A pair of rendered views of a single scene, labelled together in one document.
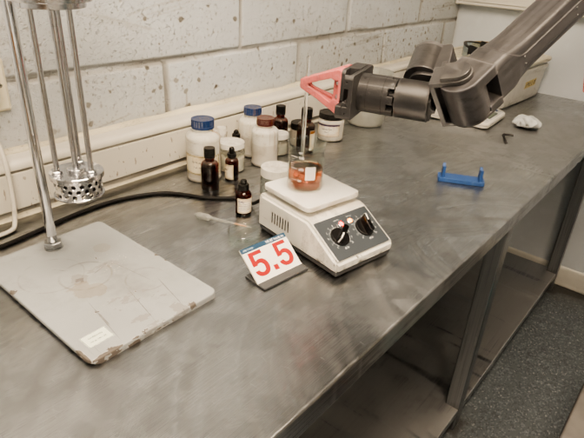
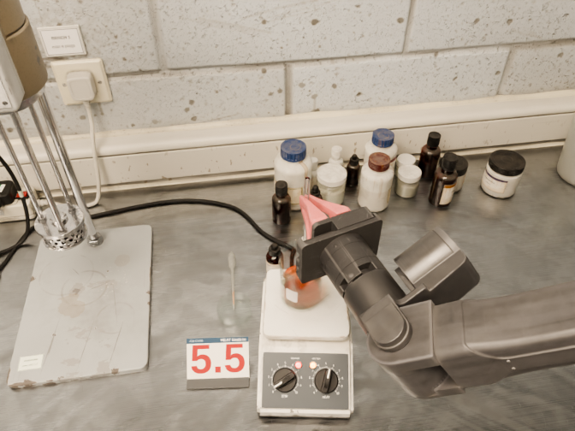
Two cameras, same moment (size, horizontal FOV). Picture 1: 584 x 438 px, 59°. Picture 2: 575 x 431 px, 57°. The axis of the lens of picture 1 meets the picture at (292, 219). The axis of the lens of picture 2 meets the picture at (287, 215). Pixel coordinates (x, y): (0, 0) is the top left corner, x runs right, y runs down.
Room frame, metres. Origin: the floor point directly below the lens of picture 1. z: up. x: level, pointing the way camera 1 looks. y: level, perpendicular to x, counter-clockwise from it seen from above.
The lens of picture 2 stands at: (0.45, -0.32, 1.46)
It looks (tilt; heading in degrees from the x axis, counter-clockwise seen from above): 44 degrees down; 43
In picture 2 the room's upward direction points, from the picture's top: straight up
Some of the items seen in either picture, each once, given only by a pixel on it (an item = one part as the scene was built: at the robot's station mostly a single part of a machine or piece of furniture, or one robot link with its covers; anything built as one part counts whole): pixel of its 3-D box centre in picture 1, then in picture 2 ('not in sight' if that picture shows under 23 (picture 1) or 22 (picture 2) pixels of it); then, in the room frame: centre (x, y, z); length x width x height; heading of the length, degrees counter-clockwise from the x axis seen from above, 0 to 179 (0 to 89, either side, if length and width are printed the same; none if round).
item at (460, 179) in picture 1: (461, 174); not in sight; (1.08, -0.37, 0.77); 0.10 x 0.03 x 0.04; 79
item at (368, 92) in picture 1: (373, 93); (349, 263); (0.78, -0.11, 1.01); 0.10 x 0.07 x 0.07; 157
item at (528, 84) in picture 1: (487, 74); not in sight; (1.93, -0.68, 0.82); 0.37 x 0.31 x 0.14; 139
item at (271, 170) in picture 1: (275, 185); not in sight; (0.91, 0.04, 0.79); 0.06 x 0.06 x 0.08
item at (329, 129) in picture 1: (330, 124); (502, 174); (1.33, -0.09, 0.79); 0.07 x 0.07 x 0.07
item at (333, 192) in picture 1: (311, 189); (305, 303); (0.81, -0.03, 0.83); 0.12 x 0.12 x 0.01; 41
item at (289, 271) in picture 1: (274, 260); (217, 362); (0.68, 0.02, 0.77); 0.09 x 0.06 x 0.04; 135
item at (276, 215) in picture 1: (319, 218); (305, 334); (0.79, -0.05, 0.79); 0.22 x 0.13 x 0.08; 41
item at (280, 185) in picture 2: (209, 168); (281, 202); (0.97, 0.17, 0.79); 0.04 x 0.04 x 0.09
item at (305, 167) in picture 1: (304, 164); (300, 277); (0.81, -0.02, 0.88); 0.07 x 0.06 x 0.08; 57
